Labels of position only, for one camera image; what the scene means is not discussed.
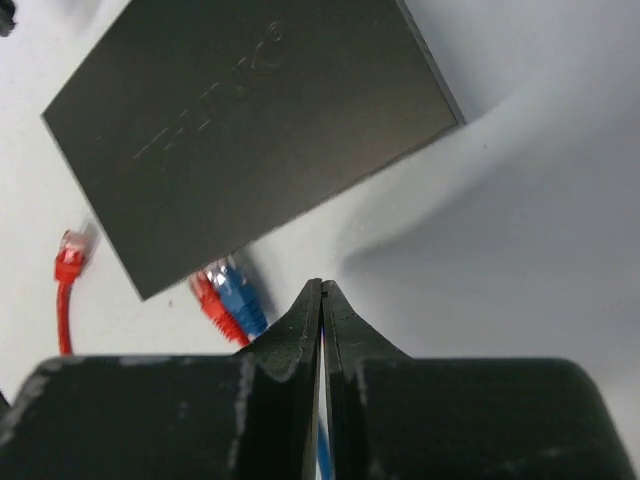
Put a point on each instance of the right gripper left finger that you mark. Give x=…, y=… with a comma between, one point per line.
x=277, y=407

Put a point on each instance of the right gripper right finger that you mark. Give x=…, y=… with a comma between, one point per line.
x=349, y=341

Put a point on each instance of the black network switch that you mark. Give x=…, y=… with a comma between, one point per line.
x=196, y=127

